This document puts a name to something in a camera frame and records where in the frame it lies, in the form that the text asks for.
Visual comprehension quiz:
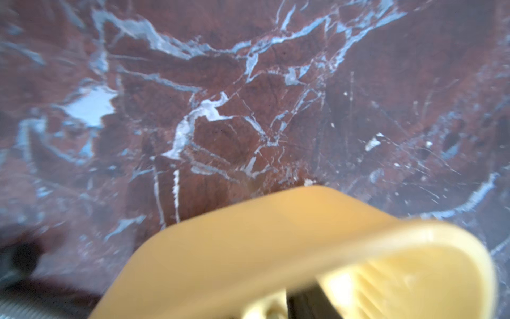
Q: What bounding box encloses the yellow plastic storage tray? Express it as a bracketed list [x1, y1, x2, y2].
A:
[91, 186, 498, 318]

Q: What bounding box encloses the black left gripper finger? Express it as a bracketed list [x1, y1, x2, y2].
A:
[287, 284, 342, 319]

